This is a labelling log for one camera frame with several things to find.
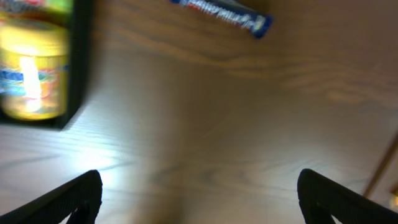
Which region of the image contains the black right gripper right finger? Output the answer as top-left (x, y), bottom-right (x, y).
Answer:
top-left (297, 169), bottom-right (397, 224)

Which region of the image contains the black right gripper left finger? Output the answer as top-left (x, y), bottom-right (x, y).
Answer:
top-left (1, 170), bottom-right (103, 224)

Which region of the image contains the yellow round gum container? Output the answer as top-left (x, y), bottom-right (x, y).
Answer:
top-left (1, 19), bottom-right (69, 121)

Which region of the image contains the Haribo gummy candy bag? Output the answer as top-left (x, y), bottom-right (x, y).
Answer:
top-left (1, 0), bottom-right (74, 20)

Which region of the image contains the dark green open box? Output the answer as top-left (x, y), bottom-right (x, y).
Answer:
top-left (1, 0), bottom-right (95, 129)

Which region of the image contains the Dairy Milk chocolate bar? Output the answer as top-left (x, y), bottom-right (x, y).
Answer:
top-left (170, 0), bottom-right (274, 39)

